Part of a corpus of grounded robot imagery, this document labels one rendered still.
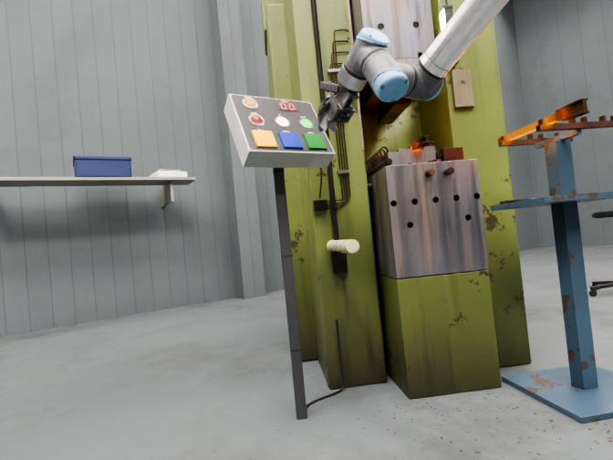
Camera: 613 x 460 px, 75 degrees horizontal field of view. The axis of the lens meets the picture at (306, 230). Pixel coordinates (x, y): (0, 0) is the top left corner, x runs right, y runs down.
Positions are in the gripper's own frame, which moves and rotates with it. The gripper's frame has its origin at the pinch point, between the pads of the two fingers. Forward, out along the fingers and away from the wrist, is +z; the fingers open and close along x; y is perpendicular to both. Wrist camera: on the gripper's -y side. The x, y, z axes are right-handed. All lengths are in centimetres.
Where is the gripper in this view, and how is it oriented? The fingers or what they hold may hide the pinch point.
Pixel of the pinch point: (321, 126)
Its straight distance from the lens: 144.2
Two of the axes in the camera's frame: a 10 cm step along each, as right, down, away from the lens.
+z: -3.8, 5.6, 7.4
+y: 3.3, 8.2, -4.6
